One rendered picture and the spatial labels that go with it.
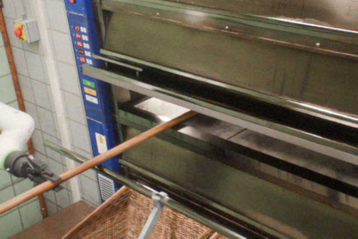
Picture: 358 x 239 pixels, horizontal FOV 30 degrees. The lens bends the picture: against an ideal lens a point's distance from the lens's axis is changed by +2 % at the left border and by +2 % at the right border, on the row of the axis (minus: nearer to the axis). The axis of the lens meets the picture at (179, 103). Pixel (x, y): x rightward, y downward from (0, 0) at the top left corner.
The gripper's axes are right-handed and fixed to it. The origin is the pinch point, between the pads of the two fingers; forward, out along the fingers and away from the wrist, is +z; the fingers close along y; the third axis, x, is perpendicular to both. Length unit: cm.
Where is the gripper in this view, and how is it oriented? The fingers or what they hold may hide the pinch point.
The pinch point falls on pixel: (53, 182)
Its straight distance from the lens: 243.3
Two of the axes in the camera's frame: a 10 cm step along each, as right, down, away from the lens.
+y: 1.1, 9.2, 3.9
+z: 6.8, 2.1, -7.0
